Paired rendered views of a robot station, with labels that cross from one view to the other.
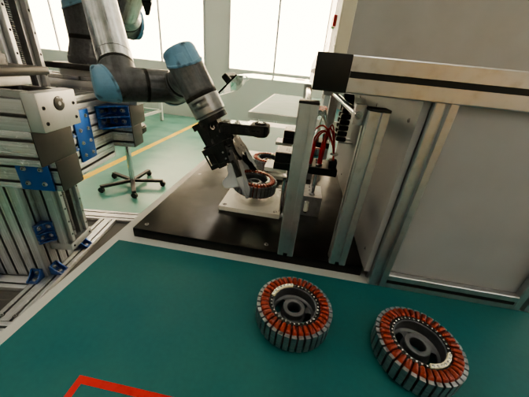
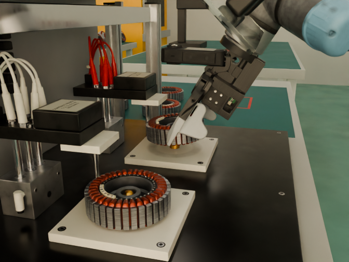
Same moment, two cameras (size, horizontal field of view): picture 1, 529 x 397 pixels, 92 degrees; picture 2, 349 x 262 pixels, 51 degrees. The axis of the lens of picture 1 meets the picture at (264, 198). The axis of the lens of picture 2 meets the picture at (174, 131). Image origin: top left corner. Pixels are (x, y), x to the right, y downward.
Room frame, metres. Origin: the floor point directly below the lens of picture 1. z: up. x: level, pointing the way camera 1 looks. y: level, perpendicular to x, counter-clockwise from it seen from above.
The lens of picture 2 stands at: (1.26, 0.12, 1.03)
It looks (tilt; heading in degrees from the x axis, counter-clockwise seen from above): 18 degrees down; 188
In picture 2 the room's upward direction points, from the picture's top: straight up
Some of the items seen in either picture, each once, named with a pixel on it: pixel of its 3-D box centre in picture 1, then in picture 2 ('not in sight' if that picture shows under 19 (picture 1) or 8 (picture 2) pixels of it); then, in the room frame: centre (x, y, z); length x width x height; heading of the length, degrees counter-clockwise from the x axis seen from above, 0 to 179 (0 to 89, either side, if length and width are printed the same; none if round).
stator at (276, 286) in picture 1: (293, 310); (161, 108); (0.27, -0.06, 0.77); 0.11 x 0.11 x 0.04
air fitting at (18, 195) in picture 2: not in sight; (19, 201); (0.88, -0.14, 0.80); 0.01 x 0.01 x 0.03; 84
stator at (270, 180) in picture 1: (254, 183); (175, 128); (0.61, 0.03, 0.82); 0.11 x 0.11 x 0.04
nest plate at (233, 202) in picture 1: (254, 198); (174, 149); (0.61, 0.03, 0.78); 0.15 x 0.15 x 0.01; 84
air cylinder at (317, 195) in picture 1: (309, 199); (105, 133); (0.59, -0.12, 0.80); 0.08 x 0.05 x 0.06; 174
